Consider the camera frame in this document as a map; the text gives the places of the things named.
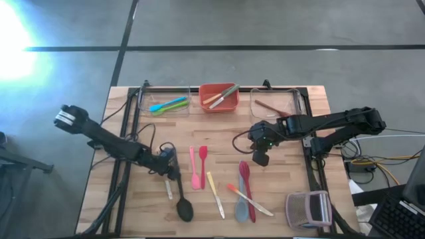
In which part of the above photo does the wooden slotted spatula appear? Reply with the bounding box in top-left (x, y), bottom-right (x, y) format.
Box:
top-left (164, 179), bottom-right (174, 200)

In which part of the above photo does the brown-handled metal spoon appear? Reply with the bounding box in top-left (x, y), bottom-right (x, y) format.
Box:
top-left (254, 99), bottom-right (292, 118)

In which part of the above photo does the pink silicone spatula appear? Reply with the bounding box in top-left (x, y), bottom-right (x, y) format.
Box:
top-left (189, 145), bottom-right (202, 191)

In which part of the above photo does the red silicone spatula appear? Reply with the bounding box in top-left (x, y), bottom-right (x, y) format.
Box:
top-left (198, 145), bottom-right (209, 190)

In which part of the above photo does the red slotted spoon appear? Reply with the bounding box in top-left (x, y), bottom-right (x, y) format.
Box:
top-left (238, 161), bottom-right (257, 224)

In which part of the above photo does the cream-handled table knife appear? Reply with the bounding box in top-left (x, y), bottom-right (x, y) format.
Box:
top-left (205, 171), bottom-right (226, 220)

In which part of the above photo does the large black spoon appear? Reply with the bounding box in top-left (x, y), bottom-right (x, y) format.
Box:
top-left (174, 172), bottom-right (195, 223)

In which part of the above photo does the green silicone spatula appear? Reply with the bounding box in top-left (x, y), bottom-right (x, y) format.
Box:
top-left (151, 100), bottom-right (191, 116)

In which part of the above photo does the green-handled table knife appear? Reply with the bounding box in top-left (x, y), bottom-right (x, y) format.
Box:
top-left (208, 84), bottom-right (240, 110)

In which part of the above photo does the teal silicone spatula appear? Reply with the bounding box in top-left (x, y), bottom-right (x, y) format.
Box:
top-left (149, 96), bottom-right (189, 113)

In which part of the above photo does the orange-handled table knife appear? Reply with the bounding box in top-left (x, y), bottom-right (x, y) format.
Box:
top-left (226, 183), bottom-right (275, 217)

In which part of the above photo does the tan-handled table knife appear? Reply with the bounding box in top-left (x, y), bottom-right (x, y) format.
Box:
top-left (202, 86), bottom-right (235, 105)

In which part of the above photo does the blue-grey silicone spoon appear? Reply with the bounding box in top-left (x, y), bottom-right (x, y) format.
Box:
top-left (234, 179), bottom-right (250, 224)

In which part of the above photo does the clear plastic bin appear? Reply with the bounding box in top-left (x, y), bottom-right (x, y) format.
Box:
top-left (139, 84), bottom-right (192, 118)
top-left (249, 86), bottom-right (305, 125)

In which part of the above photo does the orange plastic bin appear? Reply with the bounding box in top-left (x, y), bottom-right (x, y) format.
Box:
top-left (198, 82), bottom-right (240, 114)

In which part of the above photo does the pink box grater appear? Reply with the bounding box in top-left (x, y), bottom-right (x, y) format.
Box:
top-left (285, 190), bottom-right (333, 230)

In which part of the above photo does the black power box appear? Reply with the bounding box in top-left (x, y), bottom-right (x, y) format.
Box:
top-left (345, 161), bottom-right (368, 174)

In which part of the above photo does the white crumpled sheet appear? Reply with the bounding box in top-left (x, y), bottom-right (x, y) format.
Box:
top-left (348, 179), bottom-right (378, 235)

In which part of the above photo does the black floor stand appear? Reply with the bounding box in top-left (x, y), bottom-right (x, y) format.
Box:
top-left (0, 131), bottom-right (54, 239)

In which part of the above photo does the black keyboard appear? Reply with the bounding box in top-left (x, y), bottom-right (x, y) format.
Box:
top-left (368, 192), bottom-right (425, 239)

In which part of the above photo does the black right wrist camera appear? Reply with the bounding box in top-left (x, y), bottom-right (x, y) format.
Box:
top-left (251, 149), bottom-right (271, 167)

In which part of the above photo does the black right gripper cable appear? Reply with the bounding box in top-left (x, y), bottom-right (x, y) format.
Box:
top-left (231, 129), bottom-right (258, 155)

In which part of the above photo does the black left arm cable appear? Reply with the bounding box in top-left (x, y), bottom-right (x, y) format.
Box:
top-left (132, 122), bottom-right (177, 157)

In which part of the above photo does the black table frame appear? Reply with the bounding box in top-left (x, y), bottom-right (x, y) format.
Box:
top-left (76, 79), bottom-right (363, 237)

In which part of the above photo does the yellow cable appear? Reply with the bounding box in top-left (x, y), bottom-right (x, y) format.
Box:
top-left (350, 155), bottom-right (422, 187)

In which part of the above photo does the white cable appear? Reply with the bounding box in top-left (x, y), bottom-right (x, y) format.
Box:
top-left (353, 133), bottom-right (425, 143)

